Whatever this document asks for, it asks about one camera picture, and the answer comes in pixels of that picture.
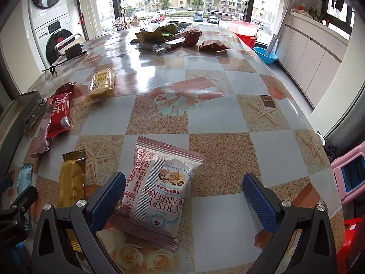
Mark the gold snack bar packet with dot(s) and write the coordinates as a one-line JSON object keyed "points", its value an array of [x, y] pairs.
{"points": [[71, 177]]}

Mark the white cabinet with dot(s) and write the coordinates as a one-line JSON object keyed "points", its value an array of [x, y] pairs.
{"points": [[308, 54]]}

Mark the blue basin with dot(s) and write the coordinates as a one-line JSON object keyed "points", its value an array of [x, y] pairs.
{"points": [[263, 57]]}

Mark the black power adapter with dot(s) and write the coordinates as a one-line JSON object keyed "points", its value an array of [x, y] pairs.
{"points": [[73, 50]]}

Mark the red plastic basin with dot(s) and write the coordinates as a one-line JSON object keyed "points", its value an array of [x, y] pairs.
{"points": [[243, 27]]}

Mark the dark brown snack packet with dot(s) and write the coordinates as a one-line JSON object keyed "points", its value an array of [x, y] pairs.
{"points": [[36, 112]]}

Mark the blue snack packet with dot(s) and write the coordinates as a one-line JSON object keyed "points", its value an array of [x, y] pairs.
{"points": [[25, 177]]}

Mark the grey cardboard box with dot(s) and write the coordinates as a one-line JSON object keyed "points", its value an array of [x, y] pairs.
{"points": [[17, 111]]}

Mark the green potted plants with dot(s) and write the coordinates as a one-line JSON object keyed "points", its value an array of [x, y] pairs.
{"points": [[316, 14]]}

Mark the red wall ornament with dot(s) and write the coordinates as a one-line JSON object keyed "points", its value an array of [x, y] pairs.
{"points": [[82, 20]]}

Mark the red white cloth bundle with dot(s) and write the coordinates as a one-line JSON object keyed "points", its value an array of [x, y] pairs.
{"points": [[300, 11]]}

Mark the red white-print snack packet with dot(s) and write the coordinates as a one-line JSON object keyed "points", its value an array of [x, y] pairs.
{"points": [[60, 114]]}

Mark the shiny red snack wrapper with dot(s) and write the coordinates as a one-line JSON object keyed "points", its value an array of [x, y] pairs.
{"points": [[65, 88]]}

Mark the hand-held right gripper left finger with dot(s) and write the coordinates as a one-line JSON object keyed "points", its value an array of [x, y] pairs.
{"points": [[108, 202]]}

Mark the white washing machine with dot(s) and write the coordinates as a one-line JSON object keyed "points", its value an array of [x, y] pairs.
{"points": [[54, 34]]}

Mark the pink stool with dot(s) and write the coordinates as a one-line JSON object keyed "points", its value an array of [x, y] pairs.
{"points": [[346, 171]]}

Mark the red plastic stool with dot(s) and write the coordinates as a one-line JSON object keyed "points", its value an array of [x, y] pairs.
{"points": [[353, 239]]}

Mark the metal rack with cloths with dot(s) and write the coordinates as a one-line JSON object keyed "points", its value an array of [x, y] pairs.
{"points": [[122, 21]]}

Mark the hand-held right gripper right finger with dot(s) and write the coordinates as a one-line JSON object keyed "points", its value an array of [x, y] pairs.
{"points": [[260, 205]]}

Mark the yellow cracker packet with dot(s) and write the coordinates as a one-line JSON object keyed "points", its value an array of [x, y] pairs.
{"points": [[102, 84]]}

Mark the pink white snack packet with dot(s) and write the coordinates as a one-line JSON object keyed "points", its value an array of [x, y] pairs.
{"points": [[159, 182]]}

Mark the red bucket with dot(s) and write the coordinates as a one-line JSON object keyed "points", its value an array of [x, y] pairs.
{"points": [[248, 41]]}

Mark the dark cloth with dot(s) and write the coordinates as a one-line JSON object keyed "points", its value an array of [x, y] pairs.
{"points": [[329, 148]]}

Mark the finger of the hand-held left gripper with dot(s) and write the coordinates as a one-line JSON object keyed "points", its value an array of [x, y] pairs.
{"points": [[17, 202], [5, 184]]}

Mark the pile of snack packets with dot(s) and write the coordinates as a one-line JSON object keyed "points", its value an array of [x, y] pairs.
{"points": [[171, 35]]}

